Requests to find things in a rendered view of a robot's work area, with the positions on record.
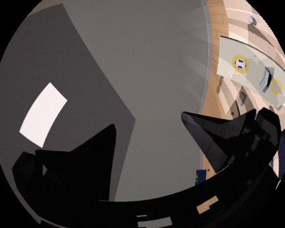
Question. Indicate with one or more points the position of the black cylinder with white top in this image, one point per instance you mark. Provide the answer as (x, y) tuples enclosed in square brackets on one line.
[(251, 20)]

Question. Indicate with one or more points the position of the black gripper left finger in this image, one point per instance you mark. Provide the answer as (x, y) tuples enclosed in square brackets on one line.
[(90, 163)]

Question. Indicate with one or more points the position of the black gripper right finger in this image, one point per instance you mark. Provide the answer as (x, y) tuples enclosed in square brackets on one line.
[(215, 136)]

